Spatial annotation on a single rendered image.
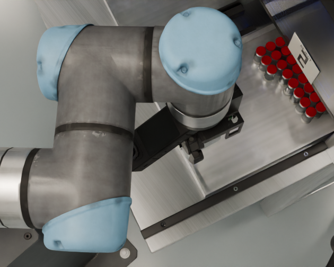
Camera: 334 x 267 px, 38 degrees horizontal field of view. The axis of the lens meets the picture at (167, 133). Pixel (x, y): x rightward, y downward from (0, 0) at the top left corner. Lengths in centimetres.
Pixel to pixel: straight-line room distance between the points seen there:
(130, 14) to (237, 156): 39
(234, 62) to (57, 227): 21
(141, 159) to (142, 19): 53
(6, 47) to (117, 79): 174
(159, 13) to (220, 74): 68
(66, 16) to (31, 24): 107
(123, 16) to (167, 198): 41
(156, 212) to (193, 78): 57
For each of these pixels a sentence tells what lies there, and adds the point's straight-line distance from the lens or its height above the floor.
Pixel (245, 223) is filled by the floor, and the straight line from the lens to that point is 186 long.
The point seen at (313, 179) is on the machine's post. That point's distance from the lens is 118.
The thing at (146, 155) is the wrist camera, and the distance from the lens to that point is 62.
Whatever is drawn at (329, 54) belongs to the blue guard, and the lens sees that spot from 83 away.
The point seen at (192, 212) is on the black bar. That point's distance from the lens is 95.
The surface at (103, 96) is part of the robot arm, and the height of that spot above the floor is 143.
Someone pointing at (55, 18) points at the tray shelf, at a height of 88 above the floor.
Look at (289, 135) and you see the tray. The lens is 102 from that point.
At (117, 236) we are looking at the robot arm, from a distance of 43.
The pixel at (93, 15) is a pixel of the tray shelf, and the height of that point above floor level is 88.
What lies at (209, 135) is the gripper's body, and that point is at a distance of 63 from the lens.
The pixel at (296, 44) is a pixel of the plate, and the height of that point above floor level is 103.
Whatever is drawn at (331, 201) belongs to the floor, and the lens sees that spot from 194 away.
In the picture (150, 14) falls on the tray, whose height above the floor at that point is 88.
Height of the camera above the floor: 184
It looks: 74 degrees down
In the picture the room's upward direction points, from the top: 8 degrees counter-clockwise
